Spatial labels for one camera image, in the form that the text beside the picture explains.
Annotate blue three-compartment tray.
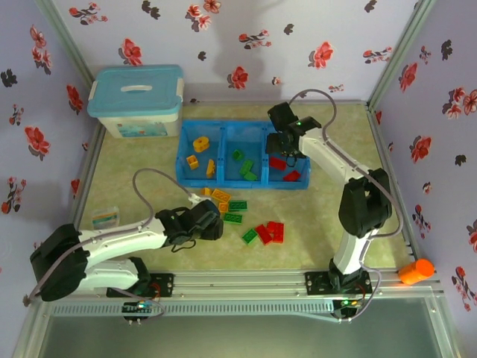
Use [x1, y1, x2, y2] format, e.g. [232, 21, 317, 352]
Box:
[174, 119, 311, 190]

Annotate small white teal box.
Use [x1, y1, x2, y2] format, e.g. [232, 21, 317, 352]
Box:
[91, 206, 121, 230]

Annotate left controller circuit board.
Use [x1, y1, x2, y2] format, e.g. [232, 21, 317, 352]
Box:
[121, 302, 154, 324]

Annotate controller circuit board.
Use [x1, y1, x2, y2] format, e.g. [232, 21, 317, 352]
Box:
[121, 302, 154, 324]
[332, 298, 364, 321]

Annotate grey metal panel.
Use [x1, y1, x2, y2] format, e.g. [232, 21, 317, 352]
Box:
[14, 298, 463, 358]

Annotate white storage box blue lid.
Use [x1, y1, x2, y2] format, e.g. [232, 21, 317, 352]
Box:
[86, 65, 186, 139]

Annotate right controller circuit board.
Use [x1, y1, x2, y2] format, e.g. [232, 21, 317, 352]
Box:
[332, 298, 364, 321]

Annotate orange cylinder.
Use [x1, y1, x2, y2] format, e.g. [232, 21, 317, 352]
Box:
[397, 257, 436, 286]

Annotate thin black left gripper cable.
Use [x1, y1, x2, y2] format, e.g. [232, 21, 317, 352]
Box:
[170, 238, 197, 254]

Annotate grey right arm cable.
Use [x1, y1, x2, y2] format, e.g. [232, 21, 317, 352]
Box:
[288, 88, 405, 322]

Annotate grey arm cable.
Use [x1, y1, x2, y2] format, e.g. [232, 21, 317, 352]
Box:
[288, 88, 405, 322]
[22, 168, 204, 321]

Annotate aluminium table edge rail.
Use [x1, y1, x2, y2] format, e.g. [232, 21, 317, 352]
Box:
[184, 98, 373, 107]
[55, 122, 107, 273]
[367, 110, 422, 269]

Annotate grey left arm cable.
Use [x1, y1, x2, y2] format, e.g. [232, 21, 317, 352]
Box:
[22, 168, 204, 321]

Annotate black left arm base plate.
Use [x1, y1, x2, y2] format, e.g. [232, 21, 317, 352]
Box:
[106, 273, 175, 298]

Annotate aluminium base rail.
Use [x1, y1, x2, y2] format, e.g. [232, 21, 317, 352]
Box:
[35, 271, 446, 304]

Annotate grey slotted cable duct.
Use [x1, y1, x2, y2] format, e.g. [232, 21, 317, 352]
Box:
[50, 302, 335, 317]

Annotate aluminium corner post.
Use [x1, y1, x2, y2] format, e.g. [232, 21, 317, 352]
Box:
[367, 0, 437, 111]
[33, 0, 96, 89]

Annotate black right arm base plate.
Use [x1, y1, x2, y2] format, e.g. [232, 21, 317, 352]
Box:
[304, 271, 373, 296]

